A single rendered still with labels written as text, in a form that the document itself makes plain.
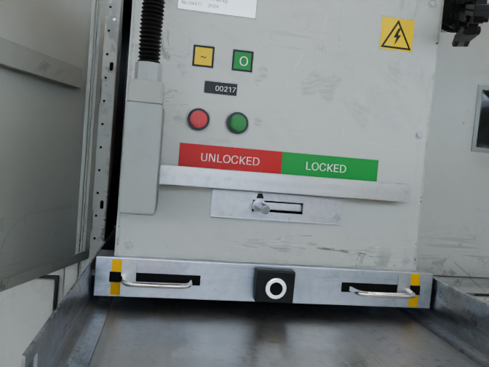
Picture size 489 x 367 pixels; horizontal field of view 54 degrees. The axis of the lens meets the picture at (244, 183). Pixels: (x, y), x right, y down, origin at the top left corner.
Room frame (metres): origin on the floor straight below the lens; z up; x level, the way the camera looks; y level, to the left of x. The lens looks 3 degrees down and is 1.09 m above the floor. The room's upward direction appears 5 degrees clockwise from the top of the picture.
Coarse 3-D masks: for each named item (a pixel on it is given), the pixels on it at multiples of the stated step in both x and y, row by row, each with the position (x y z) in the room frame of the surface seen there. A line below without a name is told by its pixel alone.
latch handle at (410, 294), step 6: (348, 288) 0.75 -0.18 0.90; (354, 288) 0.74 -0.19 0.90; (408, 288) 0.77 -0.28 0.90; (360, 294) 0.73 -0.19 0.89; (366, 294) 0.72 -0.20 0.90; (372, 294) 0.72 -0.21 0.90; (378, 294) 0.73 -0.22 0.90; (384, 294) 0.73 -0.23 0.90; (390, 294) 0.73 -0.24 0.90; (396, 294) 0.73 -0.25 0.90; (402, 294) 0.73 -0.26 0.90; (408, 294) 0.74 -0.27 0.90; (414, 294) 0.74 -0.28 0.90
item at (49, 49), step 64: (0, 0) 0.76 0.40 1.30; (64, 0) 0.93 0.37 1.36; (0, 64) 0.75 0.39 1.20; (64, 64) 0.91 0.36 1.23; (0, 128) 0.78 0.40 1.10; (64, 128) 0.96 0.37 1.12; (0, 192) 0.78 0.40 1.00; (64, 192) 0.98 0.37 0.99; (0, 256) 0.79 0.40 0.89; (64, 256) 0.99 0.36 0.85
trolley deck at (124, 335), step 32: (128, 320) 0.66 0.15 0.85; (160, 320) 0.67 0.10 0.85; (192, 320) 0.68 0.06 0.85; (224, 320) 0.70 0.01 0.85; (256, 320) 0.71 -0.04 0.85; (288, 320) 0.72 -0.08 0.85; (320, 320) 0.73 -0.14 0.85; (352, 320) 0.75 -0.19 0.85; (384, 320) 0.76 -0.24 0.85; (96, 352) 0.55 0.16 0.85; (128, 352) 0.56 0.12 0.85; (160, 352) 0.56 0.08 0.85; (192, 352) 0.57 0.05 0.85; (224, 352) 0.58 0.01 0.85; (256, 352) 0.59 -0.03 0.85; (288, 352) 0.60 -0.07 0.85; (320, 352) 0.61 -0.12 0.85; (352, 352) 0.61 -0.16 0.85; (384, 352) 0.62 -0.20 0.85; (416, 352) 0.63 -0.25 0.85; (448, 352) 0.64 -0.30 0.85
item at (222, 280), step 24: (96, 264) 0.70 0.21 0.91; (144, 264) 0.71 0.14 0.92; (168, 264) 0.72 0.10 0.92; (192, 264) 0.72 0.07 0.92; (216, 264) 0.73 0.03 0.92; (240, 264) 0.73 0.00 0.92; (264, 264) 0.74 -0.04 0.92; (288, 264) 0.75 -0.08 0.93; (96, 288) 0.70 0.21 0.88; (144, 288) 0.71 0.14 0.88; (168, 288) 0.72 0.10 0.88; (192, 288) 0.72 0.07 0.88; (216, 288) 0.73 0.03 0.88; (240, 288) 0.73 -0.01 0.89; (312, 288) 0.75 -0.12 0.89; (336, 288) 0.76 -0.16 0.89; (360, 288) 0.76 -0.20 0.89; (384, 288) 0.77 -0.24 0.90
